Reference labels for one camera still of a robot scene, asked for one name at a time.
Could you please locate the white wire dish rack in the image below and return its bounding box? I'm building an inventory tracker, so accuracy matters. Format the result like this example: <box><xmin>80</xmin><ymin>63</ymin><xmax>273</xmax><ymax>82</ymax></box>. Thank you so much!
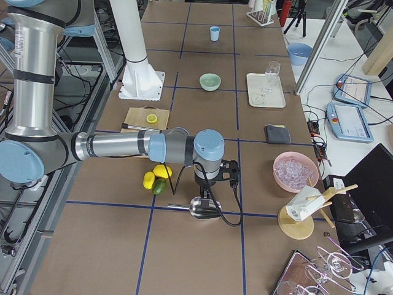
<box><xmin>246</xmin><ymin>0</ymin><xmax>276</xmax><ymax>26</ymax></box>

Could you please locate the green ceramic bowl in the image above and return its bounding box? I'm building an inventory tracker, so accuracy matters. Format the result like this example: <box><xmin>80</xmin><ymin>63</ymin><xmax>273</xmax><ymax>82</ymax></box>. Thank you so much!
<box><xmin>199</xmin><ymin>73</ymin><xmax>222</xmax><ymax>92</ymax></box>

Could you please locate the near teach pendant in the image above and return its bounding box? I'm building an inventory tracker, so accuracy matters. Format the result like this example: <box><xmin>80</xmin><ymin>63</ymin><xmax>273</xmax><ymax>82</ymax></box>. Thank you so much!
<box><xmin>326</xmin><ymin>103</ymin><xmax>374</xmax><ymax>143</ymax></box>

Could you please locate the black camera tripod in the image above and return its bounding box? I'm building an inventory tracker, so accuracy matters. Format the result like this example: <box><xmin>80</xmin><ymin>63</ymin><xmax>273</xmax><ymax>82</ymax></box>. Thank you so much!
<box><xmin>283</xmin><ymin>1</ymin><xmax>307</xmax><ymax>37</ymax></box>

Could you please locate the yellow lemon rear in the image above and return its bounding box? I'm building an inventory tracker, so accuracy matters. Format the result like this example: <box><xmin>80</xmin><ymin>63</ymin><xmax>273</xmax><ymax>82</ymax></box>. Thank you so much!
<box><xmin>152</xmin><ymin>164</ymin><xmax>173</xmax><ymax>179</ymax></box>

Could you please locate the black laptop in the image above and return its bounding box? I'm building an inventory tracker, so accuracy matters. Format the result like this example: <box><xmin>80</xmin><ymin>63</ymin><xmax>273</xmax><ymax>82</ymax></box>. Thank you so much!
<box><xmin>331</xmin><ymin>143</ymin><xmax>392</xmax><ymax>254</ymax></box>

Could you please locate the wooden cup stand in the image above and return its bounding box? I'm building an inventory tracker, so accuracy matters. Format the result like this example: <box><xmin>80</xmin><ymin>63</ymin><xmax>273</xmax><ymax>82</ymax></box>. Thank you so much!
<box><xmin>278</xmin><ymin>184</ymin><xmax>358</xmax><ymax>240</ymax></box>

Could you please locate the yellow lemon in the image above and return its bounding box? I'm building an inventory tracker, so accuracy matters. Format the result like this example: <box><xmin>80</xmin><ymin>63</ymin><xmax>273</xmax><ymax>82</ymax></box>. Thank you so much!
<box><xmin>152</xmin><ymin>164</ymin><xmax>173</xmax><ymax>179</ymax></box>
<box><xmin>142</xmin><ymin>171</ymin><xmax>156</xmax><ymax>190</ymax></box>

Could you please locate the steel ice scoop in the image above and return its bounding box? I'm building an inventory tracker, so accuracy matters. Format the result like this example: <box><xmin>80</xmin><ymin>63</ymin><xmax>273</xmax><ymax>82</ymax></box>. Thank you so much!
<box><xmin>167</xmin><ymin>197</ymin><xmax>221</xmax><ymax>219</ymax></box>

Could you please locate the far teach pendant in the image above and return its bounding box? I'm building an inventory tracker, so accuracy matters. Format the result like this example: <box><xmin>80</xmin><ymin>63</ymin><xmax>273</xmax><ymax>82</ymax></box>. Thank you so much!
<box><xmin>333</xmin><ymin>74</ymin><xmax>372</xmax><ymax>108</ymax></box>

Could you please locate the yellow lemon front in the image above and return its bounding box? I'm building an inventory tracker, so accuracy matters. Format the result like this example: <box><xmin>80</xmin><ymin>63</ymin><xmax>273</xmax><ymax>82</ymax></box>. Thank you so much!
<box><xmin>142</xmin><ymin>171</ymin><xmax>156</xmax><ymax>190</ymax></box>

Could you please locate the light blue cup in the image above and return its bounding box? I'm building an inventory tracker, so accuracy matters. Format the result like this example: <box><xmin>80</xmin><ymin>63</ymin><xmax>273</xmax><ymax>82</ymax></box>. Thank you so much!
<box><xmin>209</xmin><ymin>26</ymin><xmax>220</xmax><ymax>42</ymax></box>

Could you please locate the steel muddler stick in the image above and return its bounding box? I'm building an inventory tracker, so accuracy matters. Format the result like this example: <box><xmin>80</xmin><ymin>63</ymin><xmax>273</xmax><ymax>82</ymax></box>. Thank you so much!
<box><xmin>121</xmin><ymin>123</ymin><xmax>158</xmax><ymax>131</ymax></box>

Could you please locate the clear wine glass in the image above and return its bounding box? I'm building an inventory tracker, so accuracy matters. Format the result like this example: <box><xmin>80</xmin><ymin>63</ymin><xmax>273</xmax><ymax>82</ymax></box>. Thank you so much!
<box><xmin>262</xmin><ymin>61</ymin><xmax>281</xmax><ymax>95</ymax></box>

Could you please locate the large blue bowl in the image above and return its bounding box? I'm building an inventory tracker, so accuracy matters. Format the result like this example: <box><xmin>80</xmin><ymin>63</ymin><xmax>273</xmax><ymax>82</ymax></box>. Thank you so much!
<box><xmin>287</xmin><ymin>42</ymin><xmax>313</xmax><ymax>66</ymax></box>

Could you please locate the teach pendant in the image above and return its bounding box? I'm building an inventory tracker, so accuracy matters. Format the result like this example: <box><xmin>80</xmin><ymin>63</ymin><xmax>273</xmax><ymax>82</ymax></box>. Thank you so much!
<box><xmin>326</xmin><ymin>103</ymin><xmax>374</xmax><ymax>143</ymax></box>
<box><xmin>333</xmin><ymin>74</ymin><xmax>372</xmax><ymax>108</ymax></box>

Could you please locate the wooden cutting board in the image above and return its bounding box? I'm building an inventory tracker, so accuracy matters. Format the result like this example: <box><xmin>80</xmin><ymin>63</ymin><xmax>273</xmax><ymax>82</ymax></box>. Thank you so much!
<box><xmin>120</xmin><ymin>107</ymin><xmax>170</xmax><ymax>133</ymax></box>

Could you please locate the grey folded cloth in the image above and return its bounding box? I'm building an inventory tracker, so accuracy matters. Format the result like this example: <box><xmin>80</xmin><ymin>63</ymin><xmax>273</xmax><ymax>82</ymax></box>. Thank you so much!
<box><xmin>264</xmin><ymin>124</ymin><xmax>292</xmax><ymax>144</ymax></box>

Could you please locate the lemon half slice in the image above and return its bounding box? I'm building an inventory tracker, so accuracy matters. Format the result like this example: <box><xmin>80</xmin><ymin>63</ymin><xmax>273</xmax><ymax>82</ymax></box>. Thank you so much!
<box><xmin>146</xmin><ymin>114</ymin><xmax>158</xmax><ymax>124</ymax></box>

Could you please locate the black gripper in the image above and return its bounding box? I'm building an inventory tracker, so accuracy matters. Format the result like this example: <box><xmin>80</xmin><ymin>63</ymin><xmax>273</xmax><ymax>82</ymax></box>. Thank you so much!
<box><xmin>193</xmin><ymin>159</ymin><xmax>239</xmax><ymax>210</ymax></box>

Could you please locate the green lime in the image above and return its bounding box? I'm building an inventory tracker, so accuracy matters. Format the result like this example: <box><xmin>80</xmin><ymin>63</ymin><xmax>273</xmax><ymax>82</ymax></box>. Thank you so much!
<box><xmin>152</xmin><ymin>178</ymin><xmax>167</xmax><ymax>195</ymax></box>

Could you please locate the cream bear tray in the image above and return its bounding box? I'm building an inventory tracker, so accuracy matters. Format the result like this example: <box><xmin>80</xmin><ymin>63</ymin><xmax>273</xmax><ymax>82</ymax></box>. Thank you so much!
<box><xmin>246</xmin><ymin>73</ymin><xmax>286</xmax><ymax>108</ymax></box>

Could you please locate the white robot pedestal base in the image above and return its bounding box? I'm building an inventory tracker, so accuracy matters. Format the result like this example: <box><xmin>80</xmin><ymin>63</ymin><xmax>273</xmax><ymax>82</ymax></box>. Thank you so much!
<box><xmin>110</xmin><ymin>0</ymin><xmax>165</xmax><ymax>101</ymax></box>

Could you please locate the pink bowl of ice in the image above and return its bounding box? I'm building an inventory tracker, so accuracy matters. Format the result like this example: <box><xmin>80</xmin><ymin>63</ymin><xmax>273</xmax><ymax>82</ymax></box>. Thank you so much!
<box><xmin>273</xmin><ymin>151</ymin><xmax>319</xmax><ymax>193</ymax></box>

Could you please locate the white paper box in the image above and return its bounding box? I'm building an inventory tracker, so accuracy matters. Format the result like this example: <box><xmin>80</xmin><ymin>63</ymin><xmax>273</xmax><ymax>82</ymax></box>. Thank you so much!
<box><xmin>285</xmin><ymin>186</ymin><xmax>325</xmax><ymax>222</ymax></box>

